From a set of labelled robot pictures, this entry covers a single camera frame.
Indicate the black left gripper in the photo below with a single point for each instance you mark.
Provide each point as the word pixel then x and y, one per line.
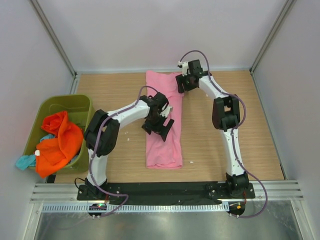
pixel 161 129

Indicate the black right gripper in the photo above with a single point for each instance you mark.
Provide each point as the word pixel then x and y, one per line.
pixel 180 79

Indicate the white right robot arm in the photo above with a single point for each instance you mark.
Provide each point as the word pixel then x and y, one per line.
pixel 225 117

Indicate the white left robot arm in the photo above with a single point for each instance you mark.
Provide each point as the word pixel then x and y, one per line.
pixel 102 133

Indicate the olive green plastic bin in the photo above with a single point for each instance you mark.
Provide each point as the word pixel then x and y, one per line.
pixel 80 112

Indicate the orange t shirt over rim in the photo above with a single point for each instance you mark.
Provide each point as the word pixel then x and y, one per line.
pixel 56 153

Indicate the orange t shirt in bin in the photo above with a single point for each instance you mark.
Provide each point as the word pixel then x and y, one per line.
pixel 56 123

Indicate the teal t shirt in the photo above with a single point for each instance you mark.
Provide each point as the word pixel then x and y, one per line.
pixel 26 161

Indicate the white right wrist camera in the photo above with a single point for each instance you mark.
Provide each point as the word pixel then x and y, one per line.
pixel 184 65

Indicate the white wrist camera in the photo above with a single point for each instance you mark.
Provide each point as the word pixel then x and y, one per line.
pixel 166 110
pixel 184 65

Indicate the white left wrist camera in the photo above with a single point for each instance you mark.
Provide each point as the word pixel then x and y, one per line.
pixel 166 110

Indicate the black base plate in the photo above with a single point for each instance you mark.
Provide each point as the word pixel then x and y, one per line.
pixel 177 193

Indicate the slotted cable duct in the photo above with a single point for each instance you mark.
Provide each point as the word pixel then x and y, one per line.
pixel 99 207

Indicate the aluminium frame post right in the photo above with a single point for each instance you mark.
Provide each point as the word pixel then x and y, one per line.
pixel 279 20

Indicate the aluminium frame post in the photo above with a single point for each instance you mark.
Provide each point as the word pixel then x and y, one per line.
pixel 279 20
pixel 52 35

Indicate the aluminium front rail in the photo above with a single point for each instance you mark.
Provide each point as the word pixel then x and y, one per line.
pixel 273 190

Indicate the aluminium frame post left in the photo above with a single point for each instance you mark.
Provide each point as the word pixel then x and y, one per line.
pixel 52 35

